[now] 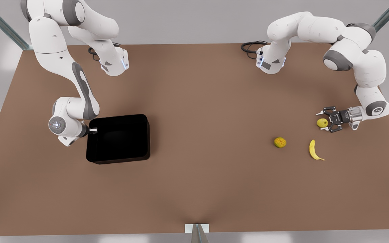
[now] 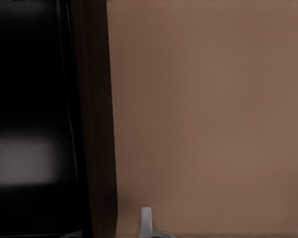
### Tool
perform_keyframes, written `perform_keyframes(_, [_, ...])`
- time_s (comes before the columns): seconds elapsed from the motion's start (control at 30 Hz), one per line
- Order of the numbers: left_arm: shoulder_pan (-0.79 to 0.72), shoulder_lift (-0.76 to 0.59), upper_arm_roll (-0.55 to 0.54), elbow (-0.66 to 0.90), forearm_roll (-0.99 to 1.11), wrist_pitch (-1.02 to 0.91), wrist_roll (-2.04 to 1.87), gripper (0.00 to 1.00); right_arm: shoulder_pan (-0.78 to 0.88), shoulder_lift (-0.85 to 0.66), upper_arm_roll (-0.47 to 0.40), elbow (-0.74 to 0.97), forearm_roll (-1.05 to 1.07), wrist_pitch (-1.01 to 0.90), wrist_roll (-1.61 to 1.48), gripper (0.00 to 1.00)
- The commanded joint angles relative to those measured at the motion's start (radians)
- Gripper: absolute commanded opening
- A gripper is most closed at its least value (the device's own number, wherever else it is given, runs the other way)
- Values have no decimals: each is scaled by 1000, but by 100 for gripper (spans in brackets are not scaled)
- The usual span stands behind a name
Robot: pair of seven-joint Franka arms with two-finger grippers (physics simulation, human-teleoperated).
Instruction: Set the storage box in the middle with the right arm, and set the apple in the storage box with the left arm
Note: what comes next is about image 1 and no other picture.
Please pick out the yellow-green apple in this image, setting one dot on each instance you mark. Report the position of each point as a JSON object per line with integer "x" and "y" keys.
{"x": 322, "y": 123}

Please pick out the black storage box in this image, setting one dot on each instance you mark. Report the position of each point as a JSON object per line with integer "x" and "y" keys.
{"x": 118, "y": 140}

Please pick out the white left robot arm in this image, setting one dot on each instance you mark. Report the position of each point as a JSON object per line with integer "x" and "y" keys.
{"x": 366, "y": 67}

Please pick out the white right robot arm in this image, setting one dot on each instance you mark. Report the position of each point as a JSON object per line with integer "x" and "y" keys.
{"x": 51, "y": 44}

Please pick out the yellow banana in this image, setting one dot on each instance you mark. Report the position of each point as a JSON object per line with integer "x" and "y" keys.
{"x": 312, "y": 151}

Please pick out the orange fruit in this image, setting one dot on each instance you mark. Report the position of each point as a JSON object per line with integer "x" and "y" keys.
{"x": 280, "y": 142}

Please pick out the silver frame post with foot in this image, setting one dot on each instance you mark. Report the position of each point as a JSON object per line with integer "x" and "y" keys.
{"x": 198, "y": 233}

